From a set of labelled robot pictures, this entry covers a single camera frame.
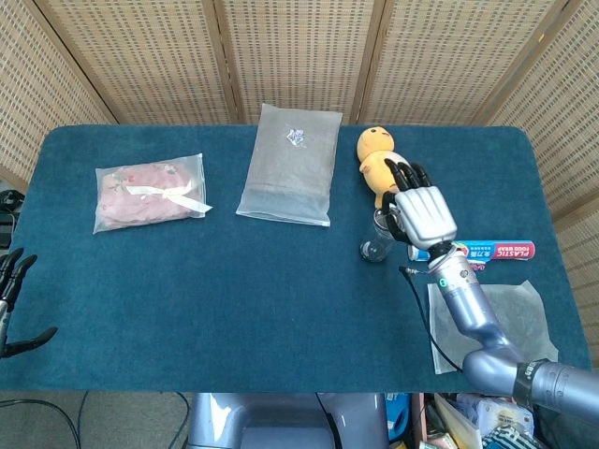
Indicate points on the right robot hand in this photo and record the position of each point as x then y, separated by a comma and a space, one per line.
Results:
428, 212

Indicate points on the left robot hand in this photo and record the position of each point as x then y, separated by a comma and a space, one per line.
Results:
11, 276

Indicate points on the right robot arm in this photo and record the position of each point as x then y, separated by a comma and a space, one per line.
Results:
472, 308

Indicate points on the tall clear glass cup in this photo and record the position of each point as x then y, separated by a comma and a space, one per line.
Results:
374, 250

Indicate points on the dark equipment on floor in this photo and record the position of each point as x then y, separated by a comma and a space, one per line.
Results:
9, 215

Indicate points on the yellow plush duck toy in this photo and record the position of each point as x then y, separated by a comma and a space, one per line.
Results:
374, 161

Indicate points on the plastic food wrap box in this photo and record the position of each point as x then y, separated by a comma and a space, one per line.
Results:
501, 251

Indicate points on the flat empty frosted bag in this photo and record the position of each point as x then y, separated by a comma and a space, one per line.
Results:
519, 318

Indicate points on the frosted bag with grey cloth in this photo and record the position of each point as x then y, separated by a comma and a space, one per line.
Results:
290, 173

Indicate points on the frosted bag with pink clothes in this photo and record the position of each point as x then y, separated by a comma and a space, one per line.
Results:
145, 196

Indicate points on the woven rattan folding screen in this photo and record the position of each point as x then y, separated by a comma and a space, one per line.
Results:
304, 56

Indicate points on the blue plastic package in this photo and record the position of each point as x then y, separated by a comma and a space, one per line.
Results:
398, 414

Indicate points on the white folder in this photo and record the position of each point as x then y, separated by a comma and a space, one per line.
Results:
456, 423

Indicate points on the blue plush table cloth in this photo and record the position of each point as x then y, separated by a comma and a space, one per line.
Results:
234, 304

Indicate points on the grey robot torso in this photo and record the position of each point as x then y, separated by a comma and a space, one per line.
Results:
281, 421

